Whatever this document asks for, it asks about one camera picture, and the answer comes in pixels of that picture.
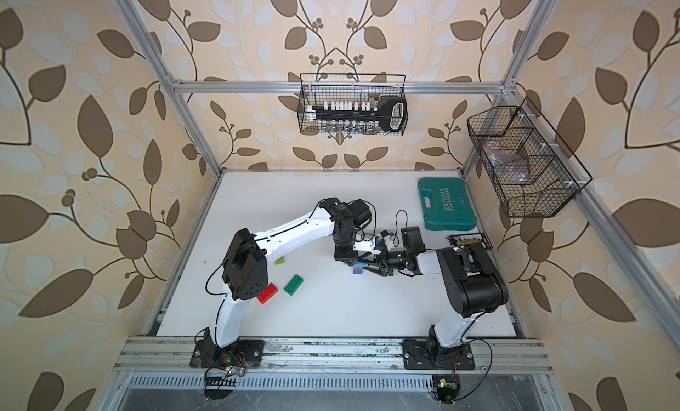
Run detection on right wall wire basket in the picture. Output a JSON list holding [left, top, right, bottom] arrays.
[[467, 98, 593, 218]]

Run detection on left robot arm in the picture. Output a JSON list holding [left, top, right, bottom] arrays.
[[210, 198, 372, 348]]

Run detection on red lego brick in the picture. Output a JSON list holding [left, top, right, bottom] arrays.
[[257, 283, 279, 305]]

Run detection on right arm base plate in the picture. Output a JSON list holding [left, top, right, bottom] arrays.
[[402, 338, 476, 370]]

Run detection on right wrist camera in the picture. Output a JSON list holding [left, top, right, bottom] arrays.
[[392, 226, 427, 255]]

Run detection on black socket tool set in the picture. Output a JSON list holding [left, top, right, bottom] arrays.
[[297, 96, 408, 135]]

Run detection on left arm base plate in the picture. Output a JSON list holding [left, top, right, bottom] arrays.
[[189, 338, 265, 370]]

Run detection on dark green lego brick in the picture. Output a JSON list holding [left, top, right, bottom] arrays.
[[284, 275, 304, 296]]

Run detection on aluminium front rail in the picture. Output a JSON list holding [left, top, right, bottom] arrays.
[[113, 337, 554, 376]]

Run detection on black tray of bits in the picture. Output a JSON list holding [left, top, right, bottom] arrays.
[[447, 232, 492, 250]]

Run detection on green plastic tool case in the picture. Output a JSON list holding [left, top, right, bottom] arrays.
[[417, 177, 477, 232]]

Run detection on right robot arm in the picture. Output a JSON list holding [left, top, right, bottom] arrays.
[[358, 243, 509, 360]]

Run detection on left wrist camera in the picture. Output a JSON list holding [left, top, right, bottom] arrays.
[[352, 230, 394, 255]]

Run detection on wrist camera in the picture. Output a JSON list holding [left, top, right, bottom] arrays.
[[392, 226, 427, 255], [352, 230, 394, 255]]

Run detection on plastic bag in basket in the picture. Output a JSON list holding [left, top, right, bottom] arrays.
[[483, 145, 531, 184]]

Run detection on back wire basket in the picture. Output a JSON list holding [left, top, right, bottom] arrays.
[[297, 72, 408, 136]]

